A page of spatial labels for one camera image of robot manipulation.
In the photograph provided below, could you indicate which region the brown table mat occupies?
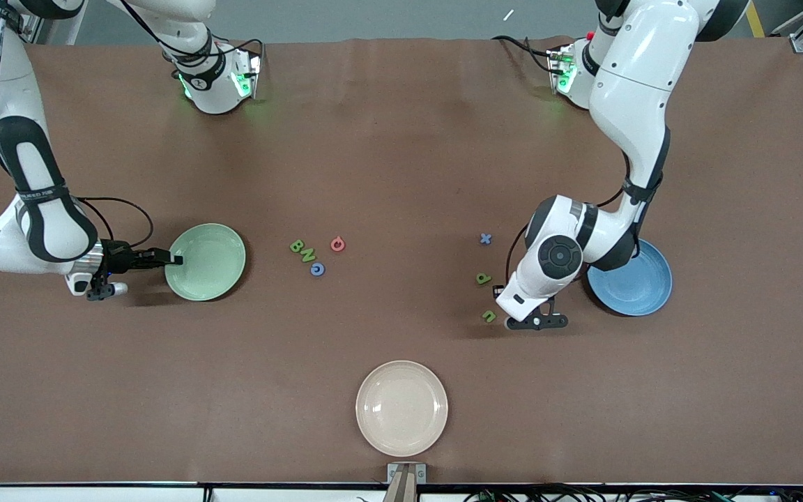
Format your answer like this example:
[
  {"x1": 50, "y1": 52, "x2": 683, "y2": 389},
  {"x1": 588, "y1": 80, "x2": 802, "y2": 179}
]
[{"x1": 0, "y1": 35, "x2": 803, "y2": 487}]

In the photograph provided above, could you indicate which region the black left base cable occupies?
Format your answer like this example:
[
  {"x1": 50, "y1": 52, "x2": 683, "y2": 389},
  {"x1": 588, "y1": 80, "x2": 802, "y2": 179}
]
[{"x1": 492, "y1": 35, "x2": 557, "y2": 74}]

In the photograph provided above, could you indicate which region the light green plate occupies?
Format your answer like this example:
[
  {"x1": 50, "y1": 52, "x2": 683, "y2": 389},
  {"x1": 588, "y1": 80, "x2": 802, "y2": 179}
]
[{"x1": 165, "y1": 223, "x2": 247, "y2": 302}]

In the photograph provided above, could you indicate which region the beige plate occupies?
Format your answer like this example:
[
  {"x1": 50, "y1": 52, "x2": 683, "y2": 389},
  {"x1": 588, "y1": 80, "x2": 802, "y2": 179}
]
[{"x1": 355, "y1": 360, "x2": 449, "y2": 458}]

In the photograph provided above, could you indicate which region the black right base cable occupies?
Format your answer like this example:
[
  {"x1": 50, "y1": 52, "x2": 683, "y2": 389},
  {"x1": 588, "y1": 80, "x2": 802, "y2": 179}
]
[{"x1": 217, "y1": 38, "x2": 265, "y2": 60}]

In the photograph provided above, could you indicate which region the blue plate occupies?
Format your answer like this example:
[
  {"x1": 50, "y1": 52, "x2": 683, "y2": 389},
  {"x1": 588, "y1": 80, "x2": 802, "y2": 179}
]
[{"x1": 586, "y1": 239, "x2": 673, "y2": 317}]

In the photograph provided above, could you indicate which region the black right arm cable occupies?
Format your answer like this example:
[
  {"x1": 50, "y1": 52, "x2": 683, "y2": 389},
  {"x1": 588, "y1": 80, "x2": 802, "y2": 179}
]
[{"x1": 0, "y1": 0, "x2": 155, "y2": 253}]

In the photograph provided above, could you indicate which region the metal table edge bracket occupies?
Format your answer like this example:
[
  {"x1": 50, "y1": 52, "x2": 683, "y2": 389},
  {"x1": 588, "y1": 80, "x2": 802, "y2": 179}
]
[{"x1": 387, "y1": 463, "x2": 427, "y2": 502}]

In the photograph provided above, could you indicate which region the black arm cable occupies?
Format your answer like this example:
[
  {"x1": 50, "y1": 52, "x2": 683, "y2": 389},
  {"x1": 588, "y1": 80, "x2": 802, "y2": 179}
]
[
  {"x1": 0, "y1": 0, "x2": 155, "y2": 253},
  {"x1": 506, "y1": 150, "x2": 631, "y2": 281}
]

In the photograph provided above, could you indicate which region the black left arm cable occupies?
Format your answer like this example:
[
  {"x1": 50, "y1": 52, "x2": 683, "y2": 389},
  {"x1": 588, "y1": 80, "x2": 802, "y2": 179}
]
[{"x1": 506, "y1": 150, "x2": 631, "y2": 281}]

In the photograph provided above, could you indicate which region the black base cable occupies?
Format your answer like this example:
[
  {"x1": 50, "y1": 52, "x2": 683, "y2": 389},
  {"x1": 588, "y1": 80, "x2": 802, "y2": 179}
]
[
  {"x1": 217, "y1": 38, "x2": 265, "y2": 60},
  {"x1": 492, "y1": 35, "x2": 557, "y2": 74}
]

